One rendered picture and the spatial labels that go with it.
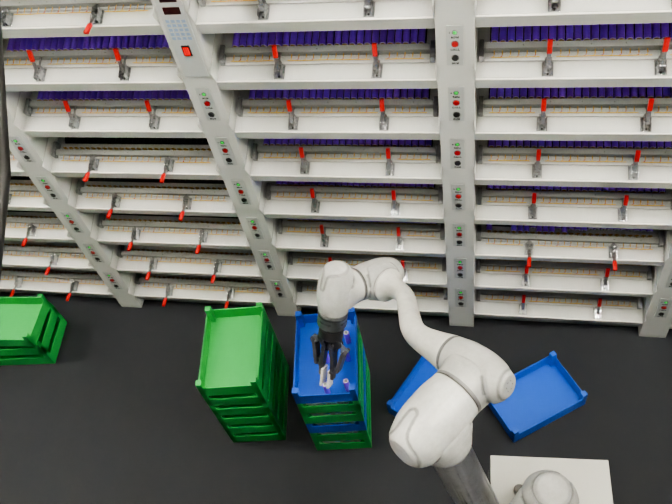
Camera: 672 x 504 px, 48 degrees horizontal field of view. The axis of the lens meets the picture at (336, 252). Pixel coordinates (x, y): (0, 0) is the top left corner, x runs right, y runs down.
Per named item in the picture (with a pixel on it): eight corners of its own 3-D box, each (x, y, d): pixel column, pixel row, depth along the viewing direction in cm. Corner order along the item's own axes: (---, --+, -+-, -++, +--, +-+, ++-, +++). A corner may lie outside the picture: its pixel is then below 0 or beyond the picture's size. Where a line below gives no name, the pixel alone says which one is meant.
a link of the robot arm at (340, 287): (329, 324, 214) (365, 310, 221) (333, 280, 205) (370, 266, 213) (308, 305, 221) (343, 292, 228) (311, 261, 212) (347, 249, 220)
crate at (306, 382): (358, 400, 237) (355, 389, 231) (296, 404, 240) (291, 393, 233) (357, 319, 255) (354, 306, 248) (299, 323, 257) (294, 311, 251)
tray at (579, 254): (662, 265, 245) (668, 258, 236) (474, 258, 258) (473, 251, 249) (661, 207, 250) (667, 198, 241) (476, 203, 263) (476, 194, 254)
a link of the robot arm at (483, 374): (459, 322, 179) (422, 361, 175) (519, 351, 166) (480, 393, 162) (474, 357, 187) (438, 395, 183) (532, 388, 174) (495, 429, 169)
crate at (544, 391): (513, 443, 263) (514, 434, 256) (482, 396, 274) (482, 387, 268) (585, 404, 267) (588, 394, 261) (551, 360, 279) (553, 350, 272)
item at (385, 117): (440, 139, 213) (438, 119, 200) (238, 138, 226) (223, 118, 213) (444, 75, 218) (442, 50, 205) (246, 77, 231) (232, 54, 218)
